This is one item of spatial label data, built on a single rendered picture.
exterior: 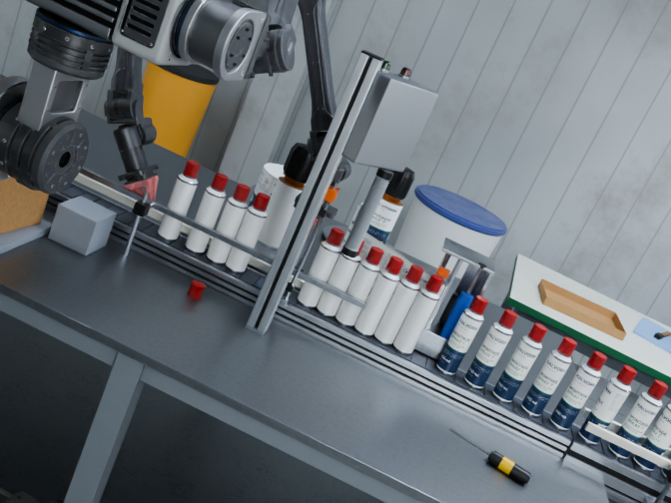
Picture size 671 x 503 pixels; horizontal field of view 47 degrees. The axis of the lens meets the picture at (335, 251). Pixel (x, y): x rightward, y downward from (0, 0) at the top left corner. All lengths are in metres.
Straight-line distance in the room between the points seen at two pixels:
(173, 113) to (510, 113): 2.10
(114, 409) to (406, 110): 0.87
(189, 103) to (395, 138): 3.40
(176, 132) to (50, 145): 3.63
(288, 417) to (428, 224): 2.95
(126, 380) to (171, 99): 3.48
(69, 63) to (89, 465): 0.84
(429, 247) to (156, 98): 1.93
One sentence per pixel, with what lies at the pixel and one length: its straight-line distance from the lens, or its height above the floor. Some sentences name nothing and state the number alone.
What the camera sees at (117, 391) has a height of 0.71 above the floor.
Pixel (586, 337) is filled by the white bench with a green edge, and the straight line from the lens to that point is 3.08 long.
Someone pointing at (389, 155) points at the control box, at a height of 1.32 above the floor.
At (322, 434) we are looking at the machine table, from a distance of 1.54.
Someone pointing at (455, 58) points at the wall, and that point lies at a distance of 5.06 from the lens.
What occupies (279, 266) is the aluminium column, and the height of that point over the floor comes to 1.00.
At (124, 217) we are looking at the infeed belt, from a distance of 2.01.
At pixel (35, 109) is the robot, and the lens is 1.45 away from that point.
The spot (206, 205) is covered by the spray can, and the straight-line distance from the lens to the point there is 1.90.
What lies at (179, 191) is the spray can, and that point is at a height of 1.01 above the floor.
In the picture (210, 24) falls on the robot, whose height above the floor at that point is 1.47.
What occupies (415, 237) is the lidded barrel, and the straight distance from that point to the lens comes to 4.44.
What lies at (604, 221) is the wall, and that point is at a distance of 5.12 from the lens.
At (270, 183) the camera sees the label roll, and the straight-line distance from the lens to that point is 2.31.
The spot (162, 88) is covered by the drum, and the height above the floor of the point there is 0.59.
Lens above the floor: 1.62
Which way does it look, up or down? 18 degrees down
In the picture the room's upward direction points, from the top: 24 degrees clockwise
